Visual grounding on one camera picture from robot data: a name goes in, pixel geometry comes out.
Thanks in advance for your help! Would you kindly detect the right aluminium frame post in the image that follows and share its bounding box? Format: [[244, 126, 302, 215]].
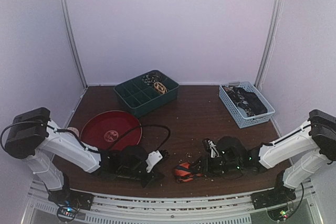
[[255, 0, 284, 90]]

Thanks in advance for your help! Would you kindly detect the black white rolled tie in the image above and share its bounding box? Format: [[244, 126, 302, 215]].
[[142, 72, 162, 86]]

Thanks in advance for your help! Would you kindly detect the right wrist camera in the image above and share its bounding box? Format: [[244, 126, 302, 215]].
[[202, 138, 219, 158]]

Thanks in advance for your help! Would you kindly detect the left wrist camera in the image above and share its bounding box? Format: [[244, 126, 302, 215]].
[[145, 150, 169, 173]]

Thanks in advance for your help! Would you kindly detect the light blue perforated basket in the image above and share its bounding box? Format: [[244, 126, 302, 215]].
[[219, 81, 275, 129]]

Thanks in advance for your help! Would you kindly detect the orange navy striped tie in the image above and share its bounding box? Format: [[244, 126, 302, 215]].
[[173, 162, 204, 183]]

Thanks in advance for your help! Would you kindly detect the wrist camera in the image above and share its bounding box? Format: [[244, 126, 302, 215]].
[[202, 138, 219, 158], [145, 150, 169, 173]]

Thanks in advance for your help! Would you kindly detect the left aluminium frame post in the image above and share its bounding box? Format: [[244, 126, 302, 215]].
[[60, 0, 88, 89]]

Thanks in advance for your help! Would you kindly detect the aluminium frame post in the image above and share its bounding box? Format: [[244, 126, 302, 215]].
[[60, 0, 88, 89], [255, 0, 284, 90]]

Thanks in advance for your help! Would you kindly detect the dark green divided organizer box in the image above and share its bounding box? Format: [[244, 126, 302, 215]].
[[114, 70, 179, 118]]

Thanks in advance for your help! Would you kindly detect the tan patterned rolled tie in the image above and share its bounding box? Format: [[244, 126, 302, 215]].
[[153, 82, 167, 94]]

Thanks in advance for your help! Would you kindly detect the plain black tie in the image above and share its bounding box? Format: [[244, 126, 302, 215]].
[[244, 89, 268, 115]]

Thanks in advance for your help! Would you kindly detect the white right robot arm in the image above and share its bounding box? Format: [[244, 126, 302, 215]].
[[193, 109, 335, 204]]

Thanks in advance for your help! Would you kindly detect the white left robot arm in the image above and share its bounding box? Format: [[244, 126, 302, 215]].
[[1, 107, 166, 205]]

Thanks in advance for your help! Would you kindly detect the red round tray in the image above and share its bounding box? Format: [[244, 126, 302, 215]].
[[80, 110, 142, 151]]

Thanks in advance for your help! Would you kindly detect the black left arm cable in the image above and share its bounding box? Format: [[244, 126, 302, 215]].
[[110, 123, 171, 154]]

